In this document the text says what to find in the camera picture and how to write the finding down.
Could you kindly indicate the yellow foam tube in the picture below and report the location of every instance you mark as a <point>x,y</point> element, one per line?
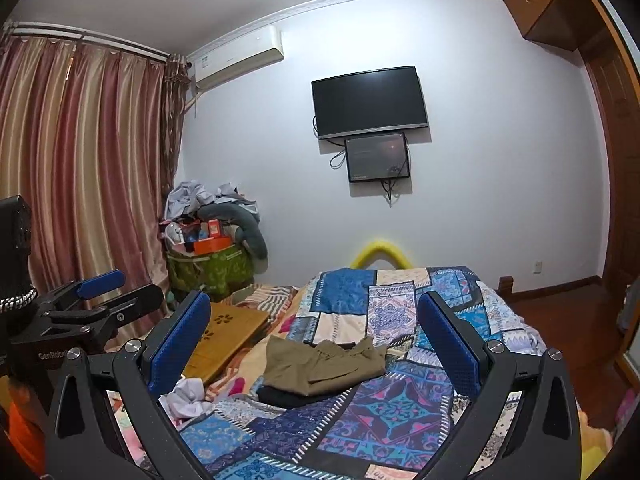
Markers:
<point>380,247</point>

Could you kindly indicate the white air conditioner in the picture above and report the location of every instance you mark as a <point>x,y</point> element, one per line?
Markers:
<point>235,57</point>

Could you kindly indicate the small black wall monitor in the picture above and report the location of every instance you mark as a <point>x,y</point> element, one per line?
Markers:
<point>375,157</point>

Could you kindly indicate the green patterned bag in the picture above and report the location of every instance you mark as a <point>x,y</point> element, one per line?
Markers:
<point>220,270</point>

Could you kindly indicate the white wall socket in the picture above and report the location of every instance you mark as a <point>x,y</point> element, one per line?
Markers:
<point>537,267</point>

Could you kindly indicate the wooden wardrobe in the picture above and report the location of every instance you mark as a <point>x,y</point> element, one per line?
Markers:
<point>615,135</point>

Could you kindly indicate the grey plush pillow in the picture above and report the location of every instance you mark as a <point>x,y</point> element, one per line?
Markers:
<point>255,240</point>

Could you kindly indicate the white crumpled cloth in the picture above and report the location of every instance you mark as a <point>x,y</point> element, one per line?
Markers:
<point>187,397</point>

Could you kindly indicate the wooden bed post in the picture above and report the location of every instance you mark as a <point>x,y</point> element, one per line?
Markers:
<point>506,285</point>

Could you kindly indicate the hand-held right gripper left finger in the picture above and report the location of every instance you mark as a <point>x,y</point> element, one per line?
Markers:
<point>180,345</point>

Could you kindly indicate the striped pink curtain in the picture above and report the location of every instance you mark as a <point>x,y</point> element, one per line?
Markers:
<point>85,160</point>

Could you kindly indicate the black folded cloth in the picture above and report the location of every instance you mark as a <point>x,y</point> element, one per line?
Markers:
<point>285,397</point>

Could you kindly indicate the small red box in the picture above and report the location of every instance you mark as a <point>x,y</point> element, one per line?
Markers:
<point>215,228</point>

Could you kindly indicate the blue patchwork quilt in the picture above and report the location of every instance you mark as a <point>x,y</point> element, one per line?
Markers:
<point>390,410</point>

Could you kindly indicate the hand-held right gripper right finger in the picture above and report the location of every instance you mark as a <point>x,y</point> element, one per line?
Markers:
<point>450,345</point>

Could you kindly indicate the orange box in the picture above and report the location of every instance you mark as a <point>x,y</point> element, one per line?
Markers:
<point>212,246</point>

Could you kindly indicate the person's left forearm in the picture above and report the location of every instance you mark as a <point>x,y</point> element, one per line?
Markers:
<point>25,430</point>

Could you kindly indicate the black wall television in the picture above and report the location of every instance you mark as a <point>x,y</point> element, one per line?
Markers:
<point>370,100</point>

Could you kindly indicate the striped beige cloth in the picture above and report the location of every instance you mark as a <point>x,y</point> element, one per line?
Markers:
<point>270,300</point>

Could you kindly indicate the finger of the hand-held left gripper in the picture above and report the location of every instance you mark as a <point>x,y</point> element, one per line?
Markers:
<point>102,282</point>
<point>135,300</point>

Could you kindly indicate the white curtain rail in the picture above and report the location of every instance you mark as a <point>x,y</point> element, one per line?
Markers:
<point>90,37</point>

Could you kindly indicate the wooden lap table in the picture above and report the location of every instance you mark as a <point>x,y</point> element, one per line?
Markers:
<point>230,330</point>

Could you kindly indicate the khaki pants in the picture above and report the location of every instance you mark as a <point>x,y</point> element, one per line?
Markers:
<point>325,365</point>

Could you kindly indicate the pile of pale clothes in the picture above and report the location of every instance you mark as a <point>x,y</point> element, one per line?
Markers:
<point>187,195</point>

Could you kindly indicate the grey cloth bundle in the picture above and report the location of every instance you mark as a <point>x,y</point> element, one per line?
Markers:
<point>626,310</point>

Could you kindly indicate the orange yellow blanket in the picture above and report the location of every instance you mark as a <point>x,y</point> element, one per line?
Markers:
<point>595,445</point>

